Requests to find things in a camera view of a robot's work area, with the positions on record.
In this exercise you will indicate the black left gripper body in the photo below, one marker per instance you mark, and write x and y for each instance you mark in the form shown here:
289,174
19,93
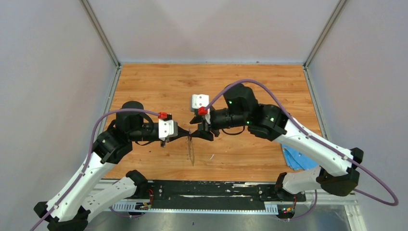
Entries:
146,132

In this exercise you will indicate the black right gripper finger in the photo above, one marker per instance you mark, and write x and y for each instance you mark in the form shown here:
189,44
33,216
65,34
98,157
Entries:
197,119
203,134

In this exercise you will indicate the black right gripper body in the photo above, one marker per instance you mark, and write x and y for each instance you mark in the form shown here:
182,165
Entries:
222,119

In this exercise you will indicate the metal key organizer plate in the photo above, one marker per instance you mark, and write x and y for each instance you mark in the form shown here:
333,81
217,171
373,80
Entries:
190,148

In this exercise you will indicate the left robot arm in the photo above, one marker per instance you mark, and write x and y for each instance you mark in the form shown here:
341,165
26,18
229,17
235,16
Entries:
95,165

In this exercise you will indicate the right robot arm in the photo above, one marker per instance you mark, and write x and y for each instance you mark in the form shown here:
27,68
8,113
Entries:
336,171

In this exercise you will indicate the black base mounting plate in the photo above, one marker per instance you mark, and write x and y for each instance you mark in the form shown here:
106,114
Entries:
212,195

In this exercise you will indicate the blue cloth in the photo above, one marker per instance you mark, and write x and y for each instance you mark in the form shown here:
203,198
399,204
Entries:
296,160

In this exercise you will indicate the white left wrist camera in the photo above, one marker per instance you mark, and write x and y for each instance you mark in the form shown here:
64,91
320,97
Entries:
167,129

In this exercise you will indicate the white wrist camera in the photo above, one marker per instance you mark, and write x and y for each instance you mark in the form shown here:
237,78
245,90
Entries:
198,100
167,129

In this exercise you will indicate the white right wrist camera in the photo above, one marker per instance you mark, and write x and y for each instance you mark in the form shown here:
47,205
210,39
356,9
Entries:
198,100

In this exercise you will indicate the aluminium rail base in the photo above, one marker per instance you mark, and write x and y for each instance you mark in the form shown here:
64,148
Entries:
281,210

